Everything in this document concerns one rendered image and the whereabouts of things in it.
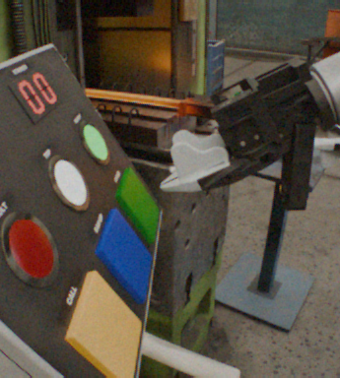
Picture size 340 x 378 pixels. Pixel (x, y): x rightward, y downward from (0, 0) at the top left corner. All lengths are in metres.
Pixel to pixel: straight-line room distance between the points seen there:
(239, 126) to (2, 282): 0.27
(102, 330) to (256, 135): 0.24
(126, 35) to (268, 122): 0.89
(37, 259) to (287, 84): 0.30
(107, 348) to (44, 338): 0.06
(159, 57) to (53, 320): 0.99
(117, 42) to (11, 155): 0.97
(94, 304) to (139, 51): 0.99
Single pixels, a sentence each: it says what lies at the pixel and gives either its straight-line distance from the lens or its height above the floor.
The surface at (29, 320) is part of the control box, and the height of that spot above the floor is 1.07.
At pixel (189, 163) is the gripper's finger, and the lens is 0.41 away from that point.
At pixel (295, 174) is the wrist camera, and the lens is 0.44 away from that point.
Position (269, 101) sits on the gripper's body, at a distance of 0.40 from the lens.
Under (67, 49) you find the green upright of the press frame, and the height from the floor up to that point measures 1.16.
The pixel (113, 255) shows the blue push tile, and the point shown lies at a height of 1.03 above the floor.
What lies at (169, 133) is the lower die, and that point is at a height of 0.95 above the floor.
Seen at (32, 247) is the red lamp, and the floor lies 1.09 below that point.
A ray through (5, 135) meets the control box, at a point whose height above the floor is 1.15.
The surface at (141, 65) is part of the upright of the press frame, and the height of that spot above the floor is 1.04.
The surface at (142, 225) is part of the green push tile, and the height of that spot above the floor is 1.00.
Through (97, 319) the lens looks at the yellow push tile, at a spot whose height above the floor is 1.03.
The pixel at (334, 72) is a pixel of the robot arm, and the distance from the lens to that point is 0.41.
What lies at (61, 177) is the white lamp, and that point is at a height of 1.10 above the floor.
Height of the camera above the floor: 1.25
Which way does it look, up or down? 29 degrees down
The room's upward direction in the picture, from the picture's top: straight up
